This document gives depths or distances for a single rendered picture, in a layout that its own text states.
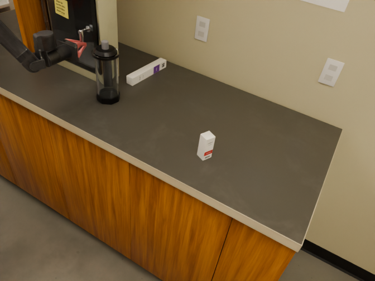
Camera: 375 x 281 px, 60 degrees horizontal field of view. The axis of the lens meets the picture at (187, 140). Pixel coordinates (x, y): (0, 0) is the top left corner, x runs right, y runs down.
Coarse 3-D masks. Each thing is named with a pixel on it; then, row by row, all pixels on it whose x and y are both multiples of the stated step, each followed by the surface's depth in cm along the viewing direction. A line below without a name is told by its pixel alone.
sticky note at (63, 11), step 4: (56, 0) 136; (60, 0) 135; (64, 0) 134; (56, 4) 138; (60, 4) 137; (64, 4) 136; (56, 8) 139; (60, 8) 138; (64, 8) 137; (56, 12) 140; (60, 12) 139; (64, 12) 138; (64, 16) 139; (68, 16) 138
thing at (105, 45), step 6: (102, 42) 126; (108, 42) 127; (96, 48) 128; (102, 48) 128; (108, 48) 128; (114, 48) 130; (96, 54) 127; (102, 54) 126; (108, 54) 127; (114, 54) 128
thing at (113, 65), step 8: (96, 56) 126; (112, 56) 127; (96, 64) 130; (104, 64) 128; (112, 64) 130; (96, 72) 133; (104, 72) 131; (112, 72) 132; (104, 80) 133; (112, 80) 134; (104, 88) 136; (112, 88) 137; (104, 96) 139; (112, 96) 139
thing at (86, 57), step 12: (48, 0) 139; (72, 0) 132; (84, 0) 128; (48, 12) 143; (72, 12) 136; (84, 12) 132; (96, 12) 130; (60, 24) 143; (72, 24) 139; (84, 24) 136; (96, 24) 132; (60, 36) 148; (72, 36) 144; (84, 36) 140; (96, 36) 136; (84, 60) 148
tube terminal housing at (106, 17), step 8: (96, 0) 127; (104, 0) 130; (112, 0) 134; (96, 8) 129; (104, 8) 132; (112, 8) 136; (104, 16) 134; (112, 16) 138; (104, 24) 136; (112, 24) 140; (104, 32) 138; (112, 32) 142; (112, 40) 144; (64, 64) 159; (72, 64) 156; (80, 72) 156; (88, 72) 153; (96, 80) 153
